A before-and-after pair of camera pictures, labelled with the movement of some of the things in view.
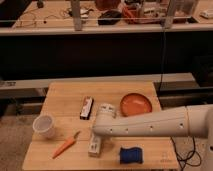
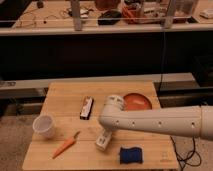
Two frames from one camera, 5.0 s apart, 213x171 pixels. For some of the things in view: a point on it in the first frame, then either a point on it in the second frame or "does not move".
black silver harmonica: x=87 y=105 does not move
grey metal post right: x=170 y=14 does not move
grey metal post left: x=76 y=10 does not move
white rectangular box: x=94 y=149 to x=103 y=140
